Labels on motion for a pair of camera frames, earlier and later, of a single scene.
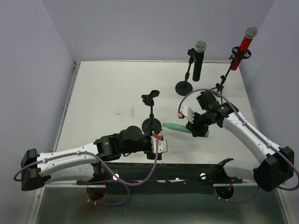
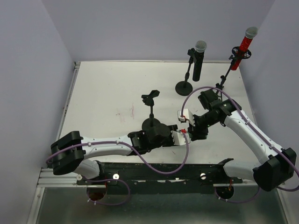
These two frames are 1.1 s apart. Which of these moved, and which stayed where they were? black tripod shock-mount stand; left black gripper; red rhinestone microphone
Moved: left black gripper
Stayed: black tripod shock-mount stand; red rhinestone microphone
